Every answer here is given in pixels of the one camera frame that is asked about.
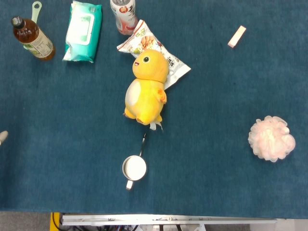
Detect yellow plush toy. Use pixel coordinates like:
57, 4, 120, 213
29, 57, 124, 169
123, 49, 169, 131

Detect pink drink bottle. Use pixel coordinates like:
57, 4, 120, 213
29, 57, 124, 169
110, 0, 139, 36

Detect teal wet wipes pack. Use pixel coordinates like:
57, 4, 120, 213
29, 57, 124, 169
62, 0, 103, 64

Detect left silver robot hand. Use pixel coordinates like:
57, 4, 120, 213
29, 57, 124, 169
0, 130, 9, 146

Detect aluminium frame rail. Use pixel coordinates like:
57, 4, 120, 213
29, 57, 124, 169
60, 214, 278, 226

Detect white mug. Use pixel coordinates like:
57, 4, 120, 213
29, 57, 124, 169
122, 155, 147, 191

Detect metal spoon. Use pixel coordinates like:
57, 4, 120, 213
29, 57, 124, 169
139, 132, 147, 157

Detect pink mesh bath pouf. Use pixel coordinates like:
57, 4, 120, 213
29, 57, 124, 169
248, 115, 296, 163

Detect white snack bag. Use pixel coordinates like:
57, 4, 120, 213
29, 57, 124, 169
116, 19, 192, 91

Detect brown tea bottle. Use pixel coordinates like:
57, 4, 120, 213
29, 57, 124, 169
11, 16, 56, 62

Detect pink rectangular eraser block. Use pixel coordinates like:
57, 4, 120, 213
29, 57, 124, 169
227, 25, 247, 49

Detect green plastic scoop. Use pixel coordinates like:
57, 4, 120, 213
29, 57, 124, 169
23, 1, 43, 51

